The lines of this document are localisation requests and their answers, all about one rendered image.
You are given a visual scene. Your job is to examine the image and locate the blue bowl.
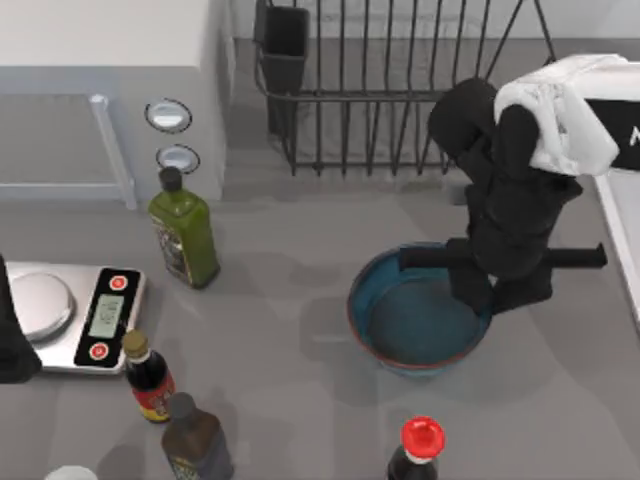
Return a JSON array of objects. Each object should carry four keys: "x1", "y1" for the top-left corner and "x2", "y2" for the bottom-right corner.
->
[{"x1": 347, "y1": 242, "x2": 495, "y2": 379}]

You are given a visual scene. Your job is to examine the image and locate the dark bottle with red cap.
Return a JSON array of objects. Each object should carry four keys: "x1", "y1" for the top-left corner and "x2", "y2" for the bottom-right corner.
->
[{"x1": 386, "y1": 414, "x2": 447, "y2": 480}]

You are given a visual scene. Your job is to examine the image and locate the green bottle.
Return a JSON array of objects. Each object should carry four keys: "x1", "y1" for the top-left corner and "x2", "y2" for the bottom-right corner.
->
[{"x1": 147, "y1": 166, "x2": 222, "y2": 290}]

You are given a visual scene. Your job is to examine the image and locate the black cutlery holder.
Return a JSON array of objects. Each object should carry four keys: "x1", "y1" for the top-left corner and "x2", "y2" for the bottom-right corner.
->
[{"x1": 253, "y1": 0, "x2": 311, "y2": 94}]

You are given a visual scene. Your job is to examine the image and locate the brown bottle with grey cap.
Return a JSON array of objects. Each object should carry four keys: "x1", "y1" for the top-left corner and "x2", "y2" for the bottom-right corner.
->
[{"x1": 160, "y1": 392, "x2": 236, "y2": 480}]

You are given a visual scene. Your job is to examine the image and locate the round silver microwave knob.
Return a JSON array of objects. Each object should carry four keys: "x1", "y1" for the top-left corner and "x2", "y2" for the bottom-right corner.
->
[
  {"x1": 155, "y1": 143, "x2": 201, "y2": 174},
  {"x1": 144, "y1": 98, "x2": 194, "y2": 134}
]

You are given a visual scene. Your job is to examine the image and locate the dark bottle with red label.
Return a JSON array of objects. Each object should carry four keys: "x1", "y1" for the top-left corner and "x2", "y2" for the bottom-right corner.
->
[{"x1": 121, "y1": 329, "x2": 177, "y2": 426}]

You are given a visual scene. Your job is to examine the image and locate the silver kitchen scale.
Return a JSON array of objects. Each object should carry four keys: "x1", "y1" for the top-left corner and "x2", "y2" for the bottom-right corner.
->
[{"x1": 3, "y1": 260, "x2": 148, "y2": 376}]

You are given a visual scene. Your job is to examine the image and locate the white bottle cap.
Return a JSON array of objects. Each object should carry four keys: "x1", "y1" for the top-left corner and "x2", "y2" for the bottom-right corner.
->
[{"x1": 44, "y1": 465, "x2": 99, "y2": 480}]

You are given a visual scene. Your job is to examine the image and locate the pale microwave oven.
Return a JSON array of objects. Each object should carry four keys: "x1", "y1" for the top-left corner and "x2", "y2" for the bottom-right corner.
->
[{"x1": 0, "y1": 0, "x2": 237, "y2": 211}]

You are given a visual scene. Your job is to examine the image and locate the black wire dish rack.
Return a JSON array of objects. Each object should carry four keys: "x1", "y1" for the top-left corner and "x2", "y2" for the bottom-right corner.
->
[{"x1": 252, "y1": 0, "x2": 559, "y2": 177}]

